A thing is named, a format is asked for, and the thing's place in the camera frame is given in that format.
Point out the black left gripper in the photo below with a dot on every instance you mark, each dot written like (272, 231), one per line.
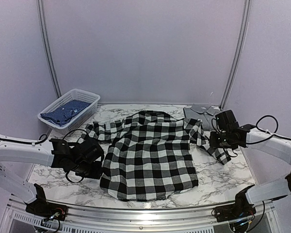
(96, 174)

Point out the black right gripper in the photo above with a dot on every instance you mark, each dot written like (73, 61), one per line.
(212, 141)

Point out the black white plaid shirt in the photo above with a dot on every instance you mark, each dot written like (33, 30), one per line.
(148, 157)

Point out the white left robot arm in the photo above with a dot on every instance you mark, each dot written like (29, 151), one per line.
(54, 153)

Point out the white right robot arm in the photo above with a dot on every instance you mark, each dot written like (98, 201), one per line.
(256, 138)

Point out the folded grey shirt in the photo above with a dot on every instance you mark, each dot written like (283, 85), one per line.
(203, 113)

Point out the blue shirt in basket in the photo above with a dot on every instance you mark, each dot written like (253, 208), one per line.
(63, 115)

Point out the white plastic basket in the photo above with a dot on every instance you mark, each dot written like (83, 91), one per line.
(78, 120)

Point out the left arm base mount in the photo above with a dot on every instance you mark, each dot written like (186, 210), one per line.
(47, 210)

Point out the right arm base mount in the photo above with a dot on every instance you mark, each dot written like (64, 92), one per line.
(232, 212)

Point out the aluminium front frame rail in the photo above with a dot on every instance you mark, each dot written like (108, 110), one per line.
(85, 219)

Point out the right aluminium corner post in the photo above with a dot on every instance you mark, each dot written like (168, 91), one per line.
(237, 54)

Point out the aluminium corner post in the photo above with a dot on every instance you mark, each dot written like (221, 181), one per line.
(47, 48)
(237, 54)

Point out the left aluminium corner post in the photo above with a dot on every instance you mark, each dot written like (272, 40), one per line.
(47, 48)

